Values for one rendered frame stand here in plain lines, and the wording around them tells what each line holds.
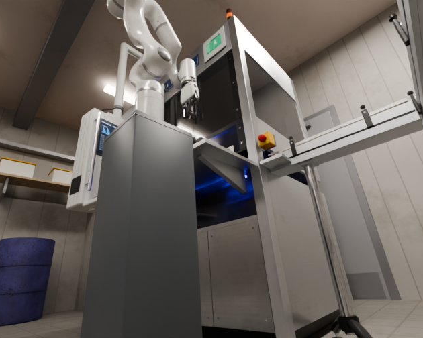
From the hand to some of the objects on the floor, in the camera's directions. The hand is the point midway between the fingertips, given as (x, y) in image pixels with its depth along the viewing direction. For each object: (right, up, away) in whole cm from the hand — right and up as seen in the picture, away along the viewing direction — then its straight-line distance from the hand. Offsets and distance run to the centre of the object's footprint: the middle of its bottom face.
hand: (189, 110), depth 121 cm
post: (+43, -108, -22) cm, 118 cm away
